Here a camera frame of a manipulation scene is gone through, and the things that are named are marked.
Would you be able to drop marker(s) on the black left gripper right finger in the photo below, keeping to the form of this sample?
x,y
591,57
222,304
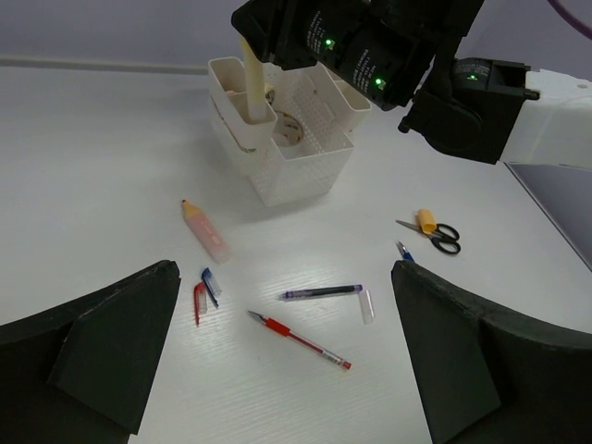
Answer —
x,y
488,374

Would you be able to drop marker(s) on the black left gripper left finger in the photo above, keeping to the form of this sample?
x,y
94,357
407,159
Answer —
x,y
82,372

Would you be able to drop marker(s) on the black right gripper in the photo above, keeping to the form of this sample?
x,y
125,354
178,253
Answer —
x,y
383,49

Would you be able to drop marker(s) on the patterned washi tape roll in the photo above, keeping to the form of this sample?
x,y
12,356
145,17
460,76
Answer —
x,y
270,92

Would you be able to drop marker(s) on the large clear packing tape roll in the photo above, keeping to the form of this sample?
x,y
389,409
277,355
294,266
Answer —
x,y
288,131

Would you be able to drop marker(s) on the yellow highlighter marker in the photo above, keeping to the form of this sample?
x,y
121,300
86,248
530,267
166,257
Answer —
x,y
255,83

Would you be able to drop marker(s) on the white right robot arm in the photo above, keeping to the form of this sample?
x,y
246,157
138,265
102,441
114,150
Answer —
x,y
502,111

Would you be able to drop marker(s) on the clear pen cap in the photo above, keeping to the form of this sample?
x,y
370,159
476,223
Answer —
x,y
367,307

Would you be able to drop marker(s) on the white perforated organizer basket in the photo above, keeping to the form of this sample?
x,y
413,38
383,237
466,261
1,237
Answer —
x,y
306,141

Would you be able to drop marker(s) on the red pen cap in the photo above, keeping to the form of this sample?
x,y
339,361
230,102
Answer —
x,y
200,301

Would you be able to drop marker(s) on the blue ballpoint pen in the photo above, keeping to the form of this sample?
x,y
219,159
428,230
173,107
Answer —
x,y
404,252

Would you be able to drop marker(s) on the purple gel pen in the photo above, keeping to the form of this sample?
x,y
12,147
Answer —
x,y
295,295

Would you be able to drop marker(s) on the yellow highlighter cap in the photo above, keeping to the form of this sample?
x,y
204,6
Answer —
x,y
426,221

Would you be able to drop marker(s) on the pink highlighter marker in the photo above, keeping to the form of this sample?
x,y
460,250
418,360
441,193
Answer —
x,y
205,232

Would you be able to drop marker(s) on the red gel pen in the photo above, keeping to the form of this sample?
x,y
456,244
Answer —
x,y
286,332

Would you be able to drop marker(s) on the black handled scissors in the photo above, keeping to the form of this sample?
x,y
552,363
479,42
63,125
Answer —
x,y
444,238

